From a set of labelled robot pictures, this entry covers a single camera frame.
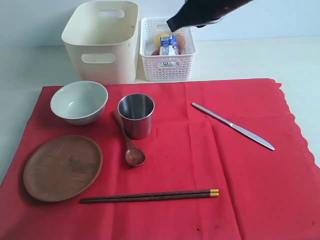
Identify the red sausage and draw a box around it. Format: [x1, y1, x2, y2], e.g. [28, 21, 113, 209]
[151, 49, 160, 56]

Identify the round wooden plate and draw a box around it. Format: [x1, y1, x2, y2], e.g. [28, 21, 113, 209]
[23, 135, 103, 203]

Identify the silver table knife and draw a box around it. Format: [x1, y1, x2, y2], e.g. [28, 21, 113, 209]
[191, 102, 276, 151]

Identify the brown egg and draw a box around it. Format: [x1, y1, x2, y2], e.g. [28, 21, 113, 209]
[175, 34, 186, 50]

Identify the blue white milk carton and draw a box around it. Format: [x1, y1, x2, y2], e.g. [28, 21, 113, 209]
[159, 34, 181, 68]

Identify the stainless steel cup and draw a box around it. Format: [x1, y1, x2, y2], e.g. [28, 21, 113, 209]
[117, 93, 155, 140]

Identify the large cream plastic bin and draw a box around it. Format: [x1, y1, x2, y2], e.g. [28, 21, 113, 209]
[61, 1, 139, 85]

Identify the red tablecloth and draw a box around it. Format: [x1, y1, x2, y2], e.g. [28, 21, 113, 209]
[0, 78, 320, 240]

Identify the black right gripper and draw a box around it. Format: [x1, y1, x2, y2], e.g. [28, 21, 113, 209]
[166, 0, 252, 32]

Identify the white ceramic bowl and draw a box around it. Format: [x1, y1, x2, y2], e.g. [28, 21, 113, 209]
[50, 80, 109, 126]

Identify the wooden spoon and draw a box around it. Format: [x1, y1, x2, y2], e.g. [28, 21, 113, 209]
[112, 111, 146, 167]

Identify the white perforated plastic basket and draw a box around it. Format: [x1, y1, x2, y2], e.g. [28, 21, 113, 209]
[139, 17, 196, 82]

